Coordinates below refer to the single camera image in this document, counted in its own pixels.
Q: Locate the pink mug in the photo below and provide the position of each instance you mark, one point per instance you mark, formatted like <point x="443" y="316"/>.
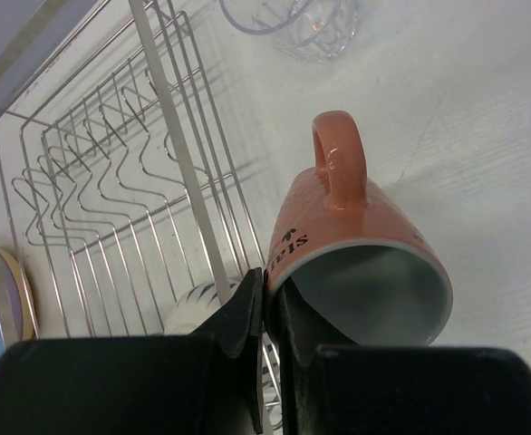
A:
<point x="351" y="253"/>

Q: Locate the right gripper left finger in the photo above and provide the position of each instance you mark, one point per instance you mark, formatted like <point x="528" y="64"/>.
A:
<point x="206" y="382"/>

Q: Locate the purple plate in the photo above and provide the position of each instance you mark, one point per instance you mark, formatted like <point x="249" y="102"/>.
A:
<point x="15" y="291"/>

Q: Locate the metal wire dish rack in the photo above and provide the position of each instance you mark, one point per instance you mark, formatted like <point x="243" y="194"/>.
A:
<point x="118" y="189"/>

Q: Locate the clear glass tumbler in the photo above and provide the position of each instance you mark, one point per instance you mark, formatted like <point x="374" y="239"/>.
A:
<point x="308" y="30"/>

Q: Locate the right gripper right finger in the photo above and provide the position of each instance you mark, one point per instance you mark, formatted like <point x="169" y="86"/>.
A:
<point x="333" y="386"/>

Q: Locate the yellow plate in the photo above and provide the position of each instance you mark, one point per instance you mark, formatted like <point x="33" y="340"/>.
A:
<point x="28" y="305"/>

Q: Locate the white blue-striped bowl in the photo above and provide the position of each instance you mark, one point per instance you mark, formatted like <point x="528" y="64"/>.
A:
<point x="192" y="309"/>

